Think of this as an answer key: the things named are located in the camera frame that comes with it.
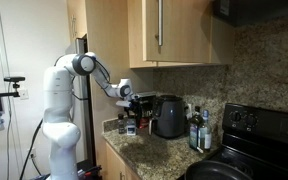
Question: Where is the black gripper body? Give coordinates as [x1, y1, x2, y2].
[129, 97, 143, 118]

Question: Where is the dark olive oil bottle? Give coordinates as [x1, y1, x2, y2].
[188, 105, 205, 151]

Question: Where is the clear bottle with blue cap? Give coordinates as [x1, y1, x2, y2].
[198, 109, 213, 153]

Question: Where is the small dark spice jar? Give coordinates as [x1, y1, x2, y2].
[117, 113, 126, 135]

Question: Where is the white backsplash outlet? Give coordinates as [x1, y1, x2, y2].
[184, 103, 194, 118]

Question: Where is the wooden lower cabinet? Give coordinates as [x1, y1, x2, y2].
[104, 141, 140, 180]

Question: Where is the tall wooden side panel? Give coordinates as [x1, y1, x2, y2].
[84, 0, 156, 171]

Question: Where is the stainless steel refrigerator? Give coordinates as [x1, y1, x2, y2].
[64, 36, 97, 166]

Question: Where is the black frying pan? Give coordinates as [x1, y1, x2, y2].
[183, 159, 254, 180]

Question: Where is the small wooden cabinet door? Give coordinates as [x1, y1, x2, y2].
[66, 0, 88, 44]

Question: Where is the wooden upper cabinet body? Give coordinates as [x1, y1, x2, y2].
[127, 0, 236, 70]

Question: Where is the black electric stove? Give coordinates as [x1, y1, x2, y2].
[176, 102, 288, 180]

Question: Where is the black microwave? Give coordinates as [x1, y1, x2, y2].
[211, 0, 288, 28]

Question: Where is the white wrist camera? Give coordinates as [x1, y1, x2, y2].
[115, 99, 134, 108]

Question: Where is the steel cabinet door handle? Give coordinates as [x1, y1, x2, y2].
[154, 0, 164, 48]

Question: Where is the black hanging cable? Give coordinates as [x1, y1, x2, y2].
[19, 118, 45, 180]

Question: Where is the white wall outlet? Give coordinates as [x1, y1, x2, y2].
[28, 148, 38, 159]

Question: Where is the white light switch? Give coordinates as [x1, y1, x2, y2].
[18, 88, 30, 101]

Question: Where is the black camera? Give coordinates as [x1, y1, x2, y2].
[3, 75, 27, 84]

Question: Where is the white hanging cable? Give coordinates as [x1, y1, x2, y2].
[5, 81, 13, 180]

